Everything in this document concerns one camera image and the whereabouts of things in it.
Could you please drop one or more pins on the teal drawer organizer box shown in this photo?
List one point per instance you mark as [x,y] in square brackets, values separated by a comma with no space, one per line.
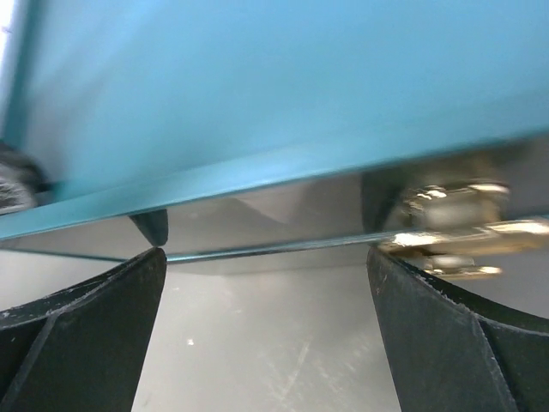
[134,105]

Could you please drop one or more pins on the clear drawer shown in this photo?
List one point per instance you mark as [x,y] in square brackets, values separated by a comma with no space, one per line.
[456,217]

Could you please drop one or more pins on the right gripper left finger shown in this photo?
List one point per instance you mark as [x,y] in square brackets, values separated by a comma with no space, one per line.
[83,347]

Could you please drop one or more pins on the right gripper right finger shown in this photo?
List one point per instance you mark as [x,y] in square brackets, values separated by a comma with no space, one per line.
[452,350]

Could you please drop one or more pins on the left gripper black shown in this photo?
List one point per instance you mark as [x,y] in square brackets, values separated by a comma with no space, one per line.
[21,181]

